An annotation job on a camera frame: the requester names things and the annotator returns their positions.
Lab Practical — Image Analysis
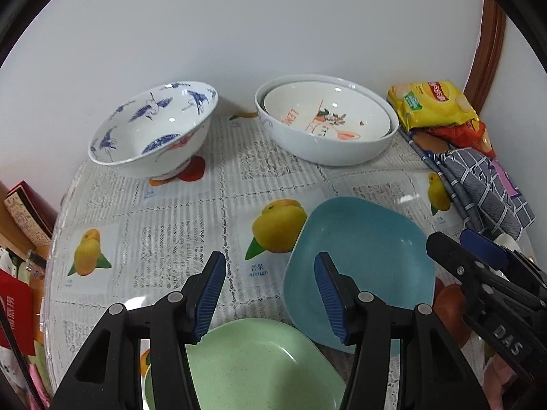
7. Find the person's right hand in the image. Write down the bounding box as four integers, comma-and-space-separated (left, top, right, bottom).
483, 352, 519, 410

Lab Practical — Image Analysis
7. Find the patterned box with red lid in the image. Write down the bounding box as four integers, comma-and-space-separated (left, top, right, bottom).
3, 181, 59, 249

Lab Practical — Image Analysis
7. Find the blue plate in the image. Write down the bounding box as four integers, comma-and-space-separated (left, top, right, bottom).
283, 196, 437, 354

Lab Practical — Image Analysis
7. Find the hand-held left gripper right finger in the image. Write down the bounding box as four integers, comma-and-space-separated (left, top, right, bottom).
314, 251, 496, 410

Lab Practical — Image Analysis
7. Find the green plate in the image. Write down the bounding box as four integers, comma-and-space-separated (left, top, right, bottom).
143, 318, 348, 410

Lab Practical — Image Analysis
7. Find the black cable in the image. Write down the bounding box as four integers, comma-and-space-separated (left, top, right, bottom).
0, 314, 45, 410

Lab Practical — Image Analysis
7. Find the plain white bowl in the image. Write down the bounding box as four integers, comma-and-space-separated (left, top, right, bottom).
496, 233, 535, 261

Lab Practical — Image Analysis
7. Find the orange print white bowl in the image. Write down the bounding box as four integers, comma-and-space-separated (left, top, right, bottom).
263, 83, 393, 141

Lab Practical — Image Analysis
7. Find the red paper packet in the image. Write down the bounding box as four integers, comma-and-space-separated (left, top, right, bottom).
0, 270, 37, 355

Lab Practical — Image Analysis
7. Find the fruit-print lace tablecloth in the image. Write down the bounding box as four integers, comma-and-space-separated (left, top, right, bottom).
40, 111, 535, 410

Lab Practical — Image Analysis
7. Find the brown wooden door frame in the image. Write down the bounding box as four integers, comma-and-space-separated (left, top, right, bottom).
464, 0, 508, 114

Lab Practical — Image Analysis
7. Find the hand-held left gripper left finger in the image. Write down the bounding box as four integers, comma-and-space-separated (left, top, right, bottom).
50, 251, 227, 410

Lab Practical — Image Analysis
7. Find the yellow snack packet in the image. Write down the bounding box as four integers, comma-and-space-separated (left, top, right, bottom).
387, 79, 479, 131

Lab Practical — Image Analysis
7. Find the blue crane print bowl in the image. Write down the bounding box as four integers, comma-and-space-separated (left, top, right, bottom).
88, 80, 219, 181

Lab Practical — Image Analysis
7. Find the large white scroll-pattern bowl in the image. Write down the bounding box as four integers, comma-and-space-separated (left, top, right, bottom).
255, 74, 400, 166

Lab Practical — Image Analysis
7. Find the red snack packet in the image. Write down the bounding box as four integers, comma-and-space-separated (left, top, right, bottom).
423, 120, 497, 159

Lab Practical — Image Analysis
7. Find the grey checked cloth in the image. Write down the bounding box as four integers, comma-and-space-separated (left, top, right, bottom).
402, 130, 537, 240

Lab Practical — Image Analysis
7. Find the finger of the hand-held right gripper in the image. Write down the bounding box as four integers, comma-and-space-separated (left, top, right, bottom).
460, 228, 547, 297
426, 231, 494, 296

